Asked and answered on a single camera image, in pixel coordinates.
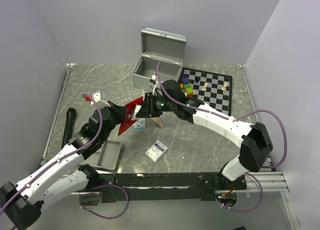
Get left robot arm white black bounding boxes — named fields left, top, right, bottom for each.
left=0, top=101, right=127, bottom=230

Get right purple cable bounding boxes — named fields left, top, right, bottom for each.
left=156, top=61, right=288, bottom=213

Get black marker orange cap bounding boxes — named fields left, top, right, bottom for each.
left=61, top=107, right=77, bottom=149

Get silver metal medicine case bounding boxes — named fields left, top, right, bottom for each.
left=131, top=27, right=188, bottom=98

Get red first aid pouch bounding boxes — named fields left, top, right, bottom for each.
left=118, top=96, right=144, bottom=136

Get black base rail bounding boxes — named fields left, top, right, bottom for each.
left=68, top=172, right=248, bottom=204

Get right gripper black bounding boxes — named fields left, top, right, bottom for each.
left=135, top=92, right=177, bottom=118

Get bag of cotton swabs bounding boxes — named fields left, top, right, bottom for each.
left=151, top=117, right=165, bottom=129

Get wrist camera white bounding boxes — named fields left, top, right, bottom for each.
left=84, top=90, right=111, bottom=109
left=149, top=74, right=160, bottom=96

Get white chess piece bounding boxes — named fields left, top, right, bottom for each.
left=202, top=82, right=208, bottom=92
left=221, top=82, right=228, bottom=91

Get white chess piece right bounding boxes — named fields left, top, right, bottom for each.
left=221, top=82, right=228, bottom=91

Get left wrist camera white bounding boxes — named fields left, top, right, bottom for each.
left=84, top=90, right=111, bottom=109

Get colourful toy brick car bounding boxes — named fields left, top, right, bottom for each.
left=179, top=76, right=194, bottom=98

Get grey plastic divided tray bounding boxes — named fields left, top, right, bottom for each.
left=86, top=140, right=121, bottom=171

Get white chess piece left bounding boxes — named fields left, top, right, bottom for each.
left=202, top=82, right=208, bottom=92

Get black white chessboard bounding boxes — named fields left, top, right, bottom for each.
left=179, top=67, right=233, bottom=116

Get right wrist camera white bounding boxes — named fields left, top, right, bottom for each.
left=149, top=74, right=160, bottom=96

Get white bandage roll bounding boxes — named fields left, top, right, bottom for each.
left=132, top=104, right=142, bottom=117

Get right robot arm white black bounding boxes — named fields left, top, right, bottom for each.
left=133, top=80, right=273, bottom=190

